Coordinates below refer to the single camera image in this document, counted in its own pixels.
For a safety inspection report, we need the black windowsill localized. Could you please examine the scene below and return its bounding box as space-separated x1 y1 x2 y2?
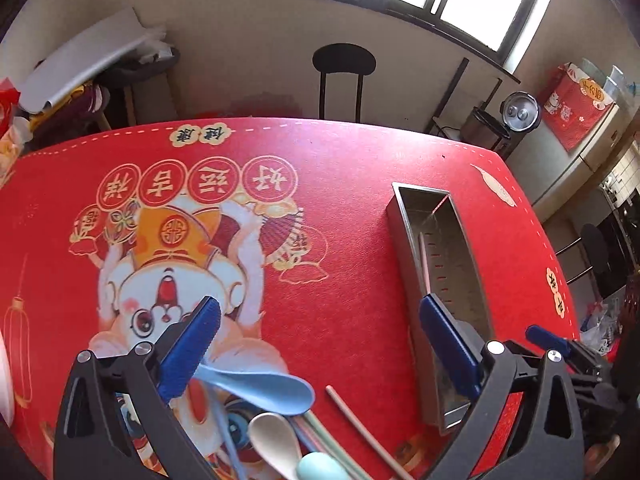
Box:
261 0 521 83

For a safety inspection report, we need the blue spoon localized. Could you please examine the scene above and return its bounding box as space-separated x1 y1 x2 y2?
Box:
192 362 316 417

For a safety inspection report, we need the red printed table mat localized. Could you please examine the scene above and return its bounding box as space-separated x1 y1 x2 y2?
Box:
0 117 583 480

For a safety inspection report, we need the red snack bag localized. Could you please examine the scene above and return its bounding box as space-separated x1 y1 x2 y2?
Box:
0 77 23 126

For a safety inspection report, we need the cream spoon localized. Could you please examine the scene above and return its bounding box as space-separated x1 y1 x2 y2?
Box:
247 412 304 480

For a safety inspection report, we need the white rolled board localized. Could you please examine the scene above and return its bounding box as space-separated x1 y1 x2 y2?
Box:
22 7 166 111

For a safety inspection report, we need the black round-back chair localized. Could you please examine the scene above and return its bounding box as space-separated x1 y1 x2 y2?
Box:
312 43 377 123
555 223 607 286

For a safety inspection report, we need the person's right hand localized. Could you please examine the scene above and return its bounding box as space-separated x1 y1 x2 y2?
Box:
584 437 621 478

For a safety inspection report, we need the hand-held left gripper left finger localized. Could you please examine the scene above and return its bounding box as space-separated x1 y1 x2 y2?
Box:
52 296 222 480

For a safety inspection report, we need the red gift bag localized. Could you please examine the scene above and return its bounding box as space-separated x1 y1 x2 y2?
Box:
542 62 616 151

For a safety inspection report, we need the blue chopstick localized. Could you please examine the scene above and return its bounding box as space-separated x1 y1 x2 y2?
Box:
210 385 247 480

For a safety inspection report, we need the black metal frame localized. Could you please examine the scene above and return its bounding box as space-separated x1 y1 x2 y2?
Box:
432 57 503 136

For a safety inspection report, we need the stainless steel utensil tray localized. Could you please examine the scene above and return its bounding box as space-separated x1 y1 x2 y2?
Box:
386 181 496 436

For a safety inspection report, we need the teal spoon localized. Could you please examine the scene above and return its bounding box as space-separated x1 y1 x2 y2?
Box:
296 452 351 480

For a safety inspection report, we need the silver rice cooker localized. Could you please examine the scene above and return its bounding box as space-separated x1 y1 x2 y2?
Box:
460 91 542 158

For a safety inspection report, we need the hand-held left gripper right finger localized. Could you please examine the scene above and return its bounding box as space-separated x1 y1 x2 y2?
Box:
419 294 586 480

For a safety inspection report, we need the white bowl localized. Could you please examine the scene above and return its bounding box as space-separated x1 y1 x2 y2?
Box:
0 330 16 421

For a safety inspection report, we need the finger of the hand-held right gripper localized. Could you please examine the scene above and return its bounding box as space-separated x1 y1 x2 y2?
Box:
526 325 603 377

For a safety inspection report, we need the pink chopstick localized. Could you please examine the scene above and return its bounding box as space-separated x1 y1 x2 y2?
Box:
325 385 416 480
419 232 434 297

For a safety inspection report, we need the dark red clothing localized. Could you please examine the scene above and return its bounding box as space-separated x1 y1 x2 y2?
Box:
30 82 111 136

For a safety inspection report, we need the clear plastic bag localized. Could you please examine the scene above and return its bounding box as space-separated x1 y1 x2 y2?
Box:
580 295 626 356

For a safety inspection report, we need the black stool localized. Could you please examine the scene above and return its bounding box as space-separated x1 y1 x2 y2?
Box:
95 47 181 126

